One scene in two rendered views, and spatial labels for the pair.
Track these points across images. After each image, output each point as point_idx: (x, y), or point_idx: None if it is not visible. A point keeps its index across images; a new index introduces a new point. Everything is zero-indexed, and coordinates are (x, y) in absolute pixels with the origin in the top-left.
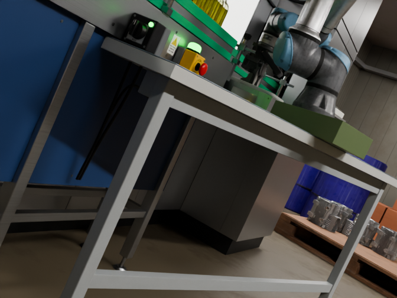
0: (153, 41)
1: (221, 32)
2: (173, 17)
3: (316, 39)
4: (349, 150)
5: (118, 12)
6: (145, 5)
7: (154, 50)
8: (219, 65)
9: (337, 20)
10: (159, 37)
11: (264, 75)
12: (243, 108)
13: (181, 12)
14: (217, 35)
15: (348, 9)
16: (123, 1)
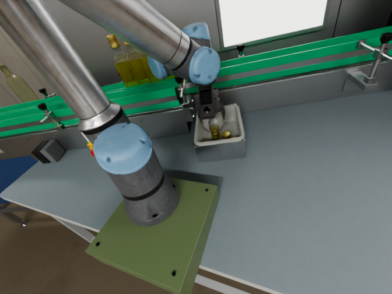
0: (41, 159)
1: (136, 99)
2: (74, 123)
3: (83, 131)
4: (138, 277)
5: (35, 146)
6: (43, 135)
7: (48, 161)
8: (159, 120)
9: (149, 51)
10: (41, 156)
11: (357, 45)
12: (41, 212)
13: (77, 116)
14: (135, 102)
15: (121, 28)
16: (31, 141)
